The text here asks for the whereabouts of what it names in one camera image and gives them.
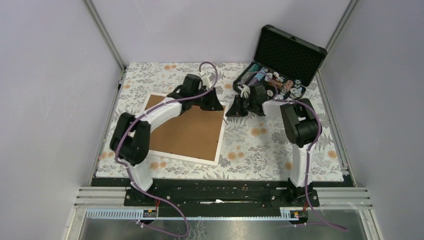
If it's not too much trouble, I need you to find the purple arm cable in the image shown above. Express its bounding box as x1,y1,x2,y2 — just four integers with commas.
114,61,220,238
248,71,349,232

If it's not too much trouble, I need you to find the black poker chip case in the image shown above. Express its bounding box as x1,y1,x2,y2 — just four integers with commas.
232,24,328,100

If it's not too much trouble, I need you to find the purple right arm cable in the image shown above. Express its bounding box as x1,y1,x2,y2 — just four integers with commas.
248,71,349,232

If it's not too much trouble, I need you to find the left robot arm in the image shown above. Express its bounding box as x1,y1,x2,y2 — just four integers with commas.
109,74,224,206

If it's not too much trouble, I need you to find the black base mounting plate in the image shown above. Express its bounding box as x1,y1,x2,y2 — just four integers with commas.
91,177,354,218

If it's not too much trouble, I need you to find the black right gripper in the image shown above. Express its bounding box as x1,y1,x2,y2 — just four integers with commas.
225,95,256,118

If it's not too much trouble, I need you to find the white picture frame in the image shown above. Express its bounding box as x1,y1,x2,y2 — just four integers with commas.
148,103,229,167

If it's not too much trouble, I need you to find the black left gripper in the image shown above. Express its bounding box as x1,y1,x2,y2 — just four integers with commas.
191,86,224,111

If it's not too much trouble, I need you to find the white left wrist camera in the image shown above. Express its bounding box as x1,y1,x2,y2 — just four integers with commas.
200,73,212,89

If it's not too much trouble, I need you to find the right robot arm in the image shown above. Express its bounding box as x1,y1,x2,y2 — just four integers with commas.
225,84,322,206

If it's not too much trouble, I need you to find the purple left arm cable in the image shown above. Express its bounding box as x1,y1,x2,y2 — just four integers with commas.
114,61,220,238

